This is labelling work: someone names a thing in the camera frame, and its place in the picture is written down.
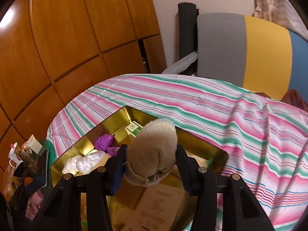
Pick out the striped pink green bedsheet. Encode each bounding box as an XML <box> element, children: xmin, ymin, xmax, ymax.
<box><xmin>47</xmin><ymin>74</ymin><xmax>307</xmax><ymax>230</ymax></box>

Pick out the black bed post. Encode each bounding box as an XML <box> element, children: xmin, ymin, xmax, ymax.
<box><xmin>177</xmin><ymin>2</ymin><xmax>200</xmax><ymax>76</ymax></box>

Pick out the cream paper box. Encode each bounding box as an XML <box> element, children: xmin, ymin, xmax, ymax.
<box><xmin>123</xmin><ymin>184</ymin><xmax>184</xmax><ymax>230</ymax></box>

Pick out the pink patterned curtain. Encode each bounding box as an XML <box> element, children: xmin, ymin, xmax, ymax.
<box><xmin>253</xmin><ymin>0</ymin><xmax>307</xmax><ymax>40</ymax></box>

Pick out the orange wooden wardrobe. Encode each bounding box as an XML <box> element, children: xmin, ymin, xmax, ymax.
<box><xmin>1</xmin><ymin>0</ymin><xmax>167</xmax><ymax>172</ymax></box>

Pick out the small green tea packet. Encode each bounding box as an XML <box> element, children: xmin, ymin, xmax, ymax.
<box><xmin>125</xmin><ymin>121</ymin><xmax>143</xmax><ymax>137</ymax></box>

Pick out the grey yellow blue headboard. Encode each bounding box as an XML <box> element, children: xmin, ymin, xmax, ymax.
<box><xmin>197</xmin><ymin>13</ymin><xmax>307</xmax><ymax>100</ymax></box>

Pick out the cream sock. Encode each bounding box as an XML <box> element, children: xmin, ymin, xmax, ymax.
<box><xmin>125</xmin><ymin>118</ymin><xmax>177</xmax><ymax>187</ymax></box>

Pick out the purple candy middle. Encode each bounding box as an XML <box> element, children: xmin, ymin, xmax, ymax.
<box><xmin>106</xmin><ymin>147</ymin><xmax>120</xmax><ymax>157</ymax></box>

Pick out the white plastic bag roll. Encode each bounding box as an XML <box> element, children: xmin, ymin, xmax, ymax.
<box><xmin>62</xmin><ymin>151</ymin><xmax>111</xmax><ymax>175</ymax></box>

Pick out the purple candy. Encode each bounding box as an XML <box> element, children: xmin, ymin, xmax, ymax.
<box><xmin>94</xmin><ymin>134</ymin><xmax>114</xmax><ymax>151</ymax></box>
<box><xmin>106</xmin><ymin>147</ymin><xmax>120</xmax><ymax>157</ymax></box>

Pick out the purple candy front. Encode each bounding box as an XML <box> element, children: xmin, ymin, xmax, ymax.
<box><xmin>94</xmin><ymin>134</ymin><xmax>114</xmax><ymax>151</ymax></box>

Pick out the dark red pillow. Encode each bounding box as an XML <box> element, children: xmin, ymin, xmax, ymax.
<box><xmin>281</xmin><ymin>89</ymin><xmax>308</xmax><ymax>112</ymax></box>

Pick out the gold tin box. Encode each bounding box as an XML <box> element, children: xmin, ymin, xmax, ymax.
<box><xmin>51</xmin><ymin>106</ymin><xmax>228</xmax><ymax>230</ymax></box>

